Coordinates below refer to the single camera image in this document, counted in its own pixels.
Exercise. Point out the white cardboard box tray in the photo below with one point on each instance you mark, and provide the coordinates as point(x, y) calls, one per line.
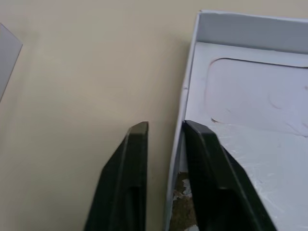
point(240, 84)

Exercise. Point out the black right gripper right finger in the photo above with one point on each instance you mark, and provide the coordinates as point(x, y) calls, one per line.
point(221, 183)

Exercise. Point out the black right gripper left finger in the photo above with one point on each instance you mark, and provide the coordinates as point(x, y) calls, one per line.
point(125, 183)

